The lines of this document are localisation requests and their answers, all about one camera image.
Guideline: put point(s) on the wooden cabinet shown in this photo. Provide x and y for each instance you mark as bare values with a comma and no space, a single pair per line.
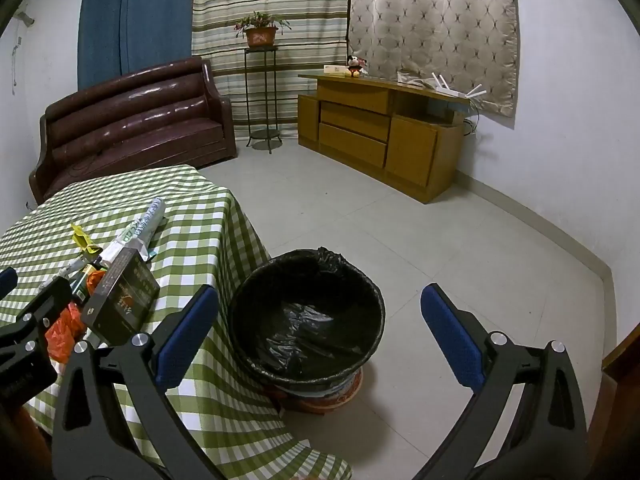
415,150

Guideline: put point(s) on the round base under bin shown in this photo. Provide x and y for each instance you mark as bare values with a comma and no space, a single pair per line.
325,395

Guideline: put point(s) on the striped curtain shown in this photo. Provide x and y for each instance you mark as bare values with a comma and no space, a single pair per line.
305,20

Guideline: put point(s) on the potted plant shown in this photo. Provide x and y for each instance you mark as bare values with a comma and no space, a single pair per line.
260,35

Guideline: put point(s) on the grey wall fixture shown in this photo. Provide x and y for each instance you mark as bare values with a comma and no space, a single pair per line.
25,17

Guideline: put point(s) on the green checked tablecloth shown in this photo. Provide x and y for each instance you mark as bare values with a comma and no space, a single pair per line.
200,210

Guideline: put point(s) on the blue curtain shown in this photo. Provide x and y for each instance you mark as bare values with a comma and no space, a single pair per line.
130,15

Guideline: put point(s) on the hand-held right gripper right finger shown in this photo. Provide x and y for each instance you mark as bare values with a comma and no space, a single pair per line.
450,340

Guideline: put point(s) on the person's left forearm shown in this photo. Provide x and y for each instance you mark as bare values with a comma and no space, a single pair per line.
17,430

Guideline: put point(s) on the beige patterned curtain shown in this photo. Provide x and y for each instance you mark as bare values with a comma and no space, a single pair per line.
430,20

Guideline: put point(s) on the silver wrapper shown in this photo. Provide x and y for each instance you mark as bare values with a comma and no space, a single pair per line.
140,225

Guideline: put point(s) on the beige tissue box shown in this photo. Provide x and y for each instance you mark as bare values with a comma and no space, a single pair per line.
334,70

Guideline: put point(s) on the black cardboard box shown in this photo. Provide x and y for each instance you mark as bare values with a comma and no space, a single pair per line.
122,295

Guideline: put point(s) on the black metal plant stand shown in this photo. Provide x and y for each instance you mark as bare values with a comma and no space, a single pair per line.
265,140

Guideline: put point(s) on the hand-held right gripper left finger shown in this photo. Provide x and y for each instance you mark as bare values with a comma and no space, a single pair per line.
186,332

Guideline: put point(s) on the brown leather sofa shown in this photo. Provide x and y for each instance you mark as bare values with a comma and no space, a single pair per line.
130,120

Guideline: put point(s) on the yellow wrapper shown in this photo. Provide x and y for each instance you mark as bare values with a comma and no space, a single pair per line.
84,241

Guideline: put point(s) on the clear plastic packaging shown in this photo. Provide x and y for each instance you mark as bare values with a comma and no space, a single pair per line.
412,80

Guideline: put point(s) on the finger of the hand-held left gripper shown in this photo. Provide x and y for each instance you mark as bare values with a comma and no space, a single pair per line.
7,282
42,305

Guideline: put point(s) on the white router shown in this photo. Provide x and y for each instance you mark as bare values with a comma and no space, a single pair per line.
447,89

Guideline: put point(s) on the wooden door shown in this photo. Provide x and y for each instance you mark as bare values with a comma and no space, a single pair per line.
622,410

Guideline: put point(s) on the bin with black liner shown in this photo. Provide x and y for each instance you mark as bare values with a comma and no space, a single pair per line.
310,310

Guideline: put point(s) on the orange plastic bag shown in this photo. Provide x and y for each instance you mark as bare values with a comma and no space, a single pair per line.
62,335

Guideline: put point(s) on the mouse plush toy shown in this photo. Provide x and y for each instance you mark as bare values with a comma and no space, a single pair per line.
355,66

